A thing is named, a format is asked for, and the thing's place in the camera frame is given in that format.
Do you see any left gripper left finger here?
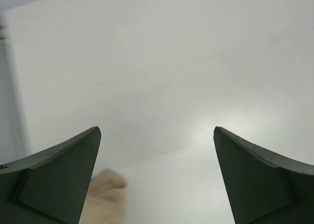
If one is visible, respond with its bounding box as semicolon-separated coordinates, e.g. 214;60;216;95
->
0;127;101;224

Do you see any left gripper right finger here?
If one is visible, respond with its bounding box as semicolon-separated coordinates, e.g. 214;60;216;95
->
213;127;314;224

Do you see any beige t shirt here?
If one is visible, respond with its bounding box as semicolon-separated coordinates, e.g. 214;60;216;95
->
79;169;128;224

